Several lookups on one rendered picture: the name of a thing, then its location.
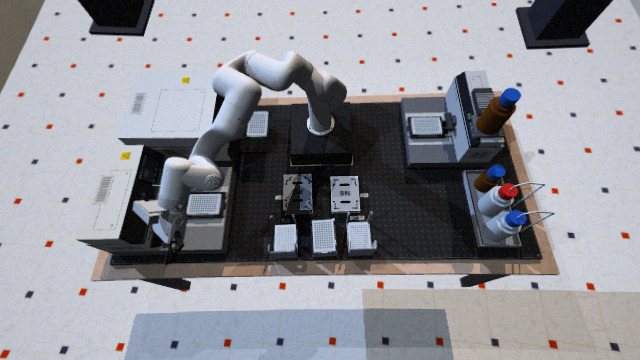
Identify blue bottle cap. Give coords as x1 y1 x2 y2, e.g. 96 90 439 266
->
506 210 526 227
500 88 521 106
487 164 505 180

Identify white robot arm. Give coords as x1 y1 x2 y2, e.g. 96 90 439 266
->
133 50 347 225

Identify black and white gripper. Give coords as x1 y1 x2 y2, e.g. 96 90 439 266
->
150 207 187 265

